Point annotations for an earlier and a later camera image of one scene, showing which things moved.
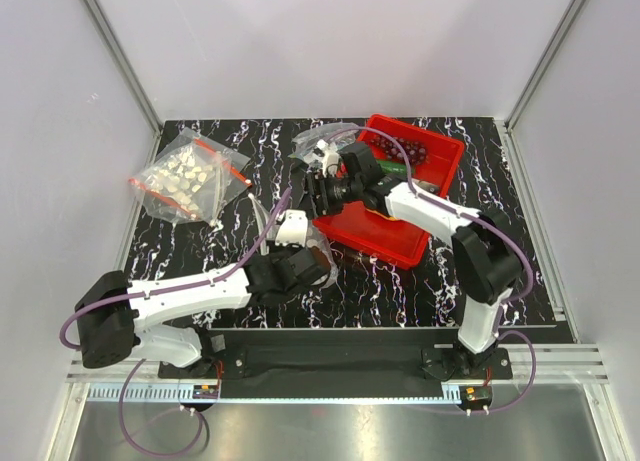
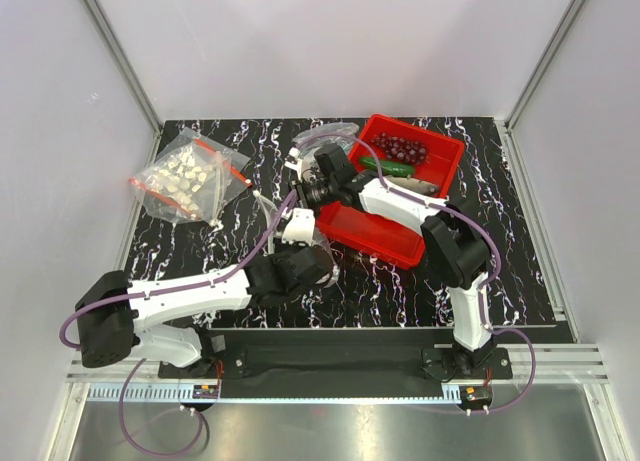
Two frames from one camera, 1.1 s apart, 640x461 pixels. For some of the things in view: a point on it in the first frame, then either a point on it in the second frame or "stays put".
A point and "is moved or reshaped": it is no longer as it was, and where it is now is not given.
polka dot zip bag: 267,234 is moved or reshaped
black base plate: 327,358 stays put
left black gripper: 294,249 stays put
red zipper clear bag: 191,179 stays put
